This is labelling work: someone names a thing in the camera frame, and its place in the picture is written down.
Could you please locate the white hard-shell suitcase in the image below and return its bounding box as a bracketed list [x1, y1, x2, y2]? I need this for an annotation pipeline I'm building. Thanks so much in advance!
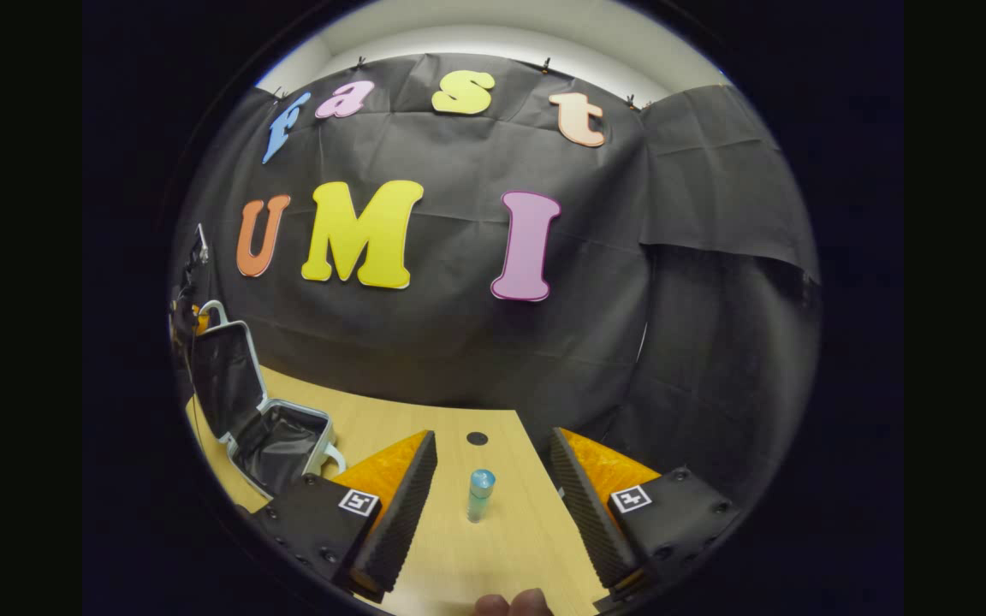
[189, 299, 347, 501]

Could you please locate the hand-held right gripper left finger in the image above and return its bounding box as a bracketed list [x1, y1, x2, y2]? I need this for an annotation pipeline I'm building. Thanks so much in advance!
[252, 429, 439, 605]

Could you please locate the blue-green lotion bottle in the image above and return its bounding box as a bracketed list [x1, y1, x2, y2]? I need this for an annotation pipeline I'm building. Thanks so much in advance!
[466, 469, 496, 524]

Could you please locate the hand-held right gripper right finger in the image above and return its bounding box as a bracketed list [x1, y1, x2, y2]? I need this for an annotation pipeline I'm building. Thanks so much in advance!
[550, 428, 744, 613]

